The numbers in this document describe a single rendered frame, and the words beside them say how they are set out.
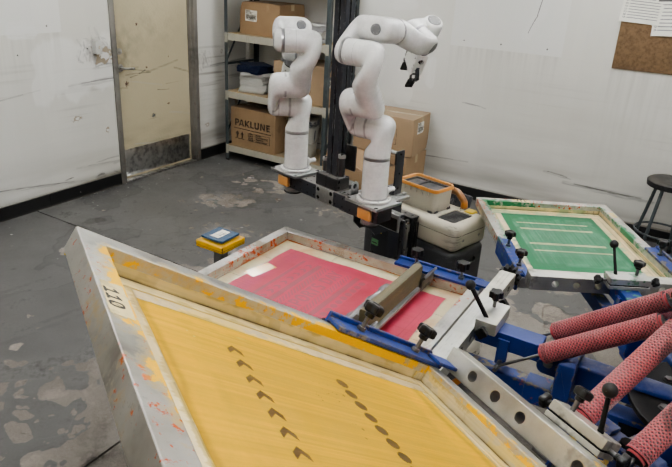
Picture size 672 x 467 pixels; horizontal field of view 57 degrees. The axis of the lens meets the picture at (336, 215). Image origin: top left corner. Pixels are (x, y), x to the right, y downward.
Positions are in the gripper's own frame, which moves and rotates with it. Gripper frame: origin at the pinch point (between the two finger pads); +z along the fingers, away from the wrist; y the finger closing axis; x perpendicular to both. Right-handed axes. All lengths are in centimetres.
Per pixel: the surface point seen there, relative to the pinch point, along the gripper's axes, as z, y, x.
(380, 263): 14, -76, 22
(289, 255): 27, -66, 50
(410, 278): -7, -92, 22
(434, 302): 0, -97, 12
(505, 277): -10, -94, -9
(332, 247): 23, -65, 35
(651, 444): -63, -153, 10
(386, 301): -12, -101, 34
